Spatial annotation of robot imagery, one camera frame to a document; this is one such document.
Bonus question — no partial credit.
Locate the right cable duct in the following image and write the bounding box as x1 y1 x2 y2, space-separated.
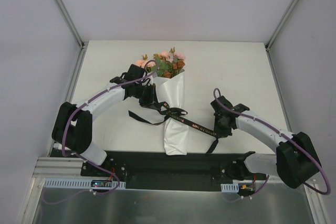
220 183 239 193

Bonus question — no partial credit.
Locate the left aluminium frame post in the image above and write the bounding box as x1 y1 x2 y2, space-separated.
54 0 85 49

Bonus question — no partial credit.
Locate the pink rose stem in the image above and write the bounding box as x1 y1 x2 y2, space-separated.
153 47 175 62

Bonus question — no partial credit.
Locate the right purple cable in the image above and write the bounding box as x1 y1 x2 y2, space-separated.
213 87 331 198

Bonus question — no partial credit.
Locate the purple cable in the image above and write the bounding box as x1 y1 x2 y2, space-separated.
61 60 160 196
213 87 331 198

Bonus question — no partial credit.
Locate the peach rose stem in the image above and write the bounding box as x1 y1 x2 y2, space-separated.
173 52 186 61
134 54 155 69

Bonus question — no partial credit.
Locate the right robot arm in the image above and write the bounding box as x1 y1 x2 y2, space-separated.
211 96 321 188

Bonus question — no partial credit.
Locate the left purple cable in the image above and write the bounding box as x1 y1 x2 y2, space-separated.
61 60 160 196

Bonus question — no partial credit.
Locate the black printed ribbon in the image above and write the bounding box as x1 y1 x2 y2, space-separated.
129 102 220 155

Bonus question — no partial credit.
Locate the left cable duct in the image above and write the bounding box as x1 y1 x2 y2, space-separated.
44 178 126 190

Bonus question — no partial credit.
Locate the cable duct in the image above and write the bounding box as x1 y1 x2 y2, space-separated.
220 183 239 193
44 178 126 190

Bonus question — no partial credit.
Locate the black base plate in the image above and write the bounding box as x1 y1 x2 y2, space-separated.
80 151 266 191

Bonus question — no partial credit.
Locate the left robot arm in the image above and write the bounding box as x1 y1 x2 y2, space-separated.
51 64 156 176

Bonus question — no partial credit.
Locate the aluminium frame post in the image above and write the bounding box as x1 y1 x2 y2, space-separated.
265 0 300 52
54 0 85 49

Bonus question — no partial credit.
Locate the aluminium rail profile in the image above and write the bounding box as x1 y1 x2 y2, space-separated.
32 141 83 178

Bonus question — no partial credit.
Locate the right aluminium frame post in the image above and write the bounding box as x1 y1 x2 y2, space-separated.
265 0 300 52

